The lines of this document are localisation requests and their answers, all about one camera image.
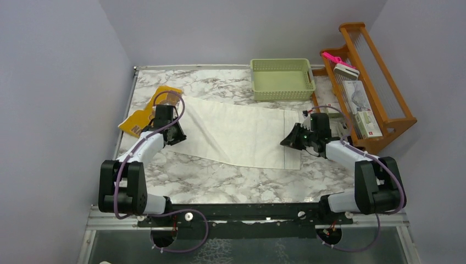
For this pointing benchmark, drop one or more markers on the small white green box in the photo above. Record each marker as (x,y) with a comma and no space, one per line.
(336,117)

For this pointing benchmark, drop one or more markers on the yellow bear towel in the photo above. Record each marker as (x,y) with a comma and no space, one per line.
(135,122)

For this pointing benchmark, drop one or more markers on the white towel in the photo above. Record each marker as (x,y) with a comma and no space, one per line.
(238,135)

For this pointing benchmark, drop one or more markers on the white grey box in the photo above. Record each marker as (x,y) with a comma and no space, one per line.
(346,71)

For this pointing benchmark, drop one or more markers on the wooden rack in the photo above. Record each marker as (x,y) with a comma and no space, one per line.
(391,112)

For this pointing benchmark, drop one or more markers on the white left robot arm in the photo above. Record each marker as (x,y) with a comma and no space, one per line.
(122,183)

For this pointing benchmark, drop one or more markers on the clear plastic package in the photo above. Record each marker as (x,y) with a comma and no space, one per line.
(356,95)

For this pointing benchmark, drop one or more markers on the pink clip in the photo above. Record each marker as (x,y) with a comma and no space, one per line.
(336,59)

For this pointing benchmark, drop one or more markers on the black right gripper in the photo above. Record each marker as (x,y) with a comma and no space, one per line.
(291,140)

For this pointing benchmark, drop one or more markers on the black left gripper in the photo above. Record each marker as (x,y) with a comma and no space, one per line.
(180,137)

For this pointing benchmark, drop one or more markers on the green plastic basket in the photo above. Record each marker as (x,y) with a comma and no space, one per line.
(282,79)

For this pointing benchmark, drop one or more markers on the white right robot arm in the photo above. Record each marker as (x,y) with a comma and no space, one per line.
(377,182)

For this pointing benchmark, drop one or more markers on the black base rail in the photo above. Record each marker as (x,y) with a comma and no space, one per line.
(192,221)

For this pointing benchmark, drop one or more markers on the white green box upper shelf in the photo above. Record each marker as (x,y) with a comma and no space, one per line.
(367,125)

